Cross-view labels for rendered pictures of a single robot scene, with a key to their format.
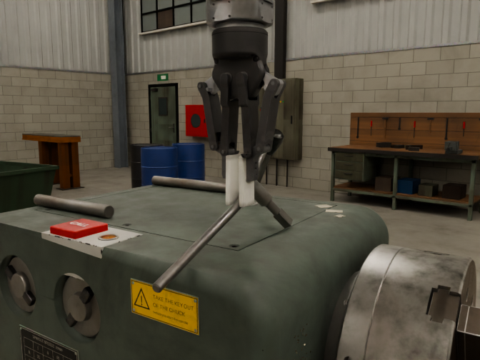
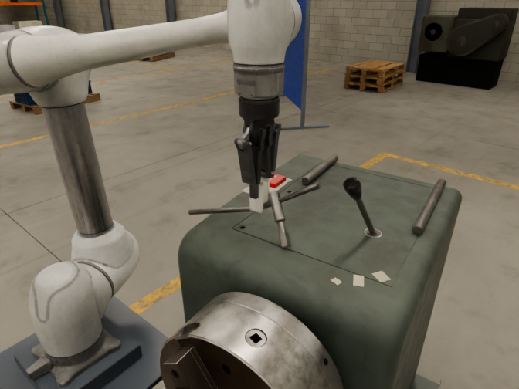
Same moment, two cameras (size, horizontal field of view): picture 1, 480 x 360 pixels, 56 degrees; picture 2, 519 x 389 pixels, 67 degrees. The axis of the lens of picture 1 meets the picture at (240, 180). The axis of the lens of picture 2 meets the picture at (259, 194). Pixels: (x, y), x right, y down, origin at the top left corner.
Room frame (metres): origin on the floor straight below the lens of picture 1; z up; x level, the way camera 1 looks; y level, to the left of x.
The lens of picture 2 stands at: (0.62, -0.71, 1.70)
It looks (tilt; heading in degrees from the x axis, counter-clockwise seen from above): 27 degrees down; 90
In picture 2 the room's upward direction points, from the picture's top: straight up
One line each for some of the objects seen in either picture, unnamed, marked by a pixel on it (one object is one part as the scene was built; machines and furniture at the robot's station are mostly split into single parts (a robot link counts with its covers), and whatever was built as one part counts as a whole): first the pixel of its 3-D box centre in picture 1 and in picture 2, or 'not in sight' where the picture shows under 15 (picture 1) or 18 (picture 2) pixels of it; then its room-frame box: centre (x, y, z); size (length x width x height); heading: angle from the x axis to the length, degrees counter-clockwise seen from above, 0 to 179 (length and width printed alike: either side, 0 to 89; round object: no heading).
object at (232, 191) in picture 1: (233, 179); (262, 192); (0.63, 0.01, 1.34); 0.03 x 0.01 x 0.07; 147
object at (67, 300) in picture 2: not in sight; (66, 302); (0.10, 0.09, 0.97); 0.18 x 0.16 x 0.22; 78
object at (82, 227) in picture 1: (79, 230); (271, 180); (0.65, 0.24, 1.26); 0.06 x 0.06 x 0.02; 57
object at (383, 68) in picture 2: not in sight; (374, 75); (3.06, 7.74, 0.22); 1.25 x 0.86 x 0.44; 52
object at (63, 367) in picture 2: not in sight; (68, 346); (0.09, 0.06, 0.83); 0.22 x 0.18 x 0.06; 51
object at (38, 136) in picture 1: (51, 159); not in sight; (8.87, 3.75, 0.50); 1.61 x 0.44 x 1.00; 49
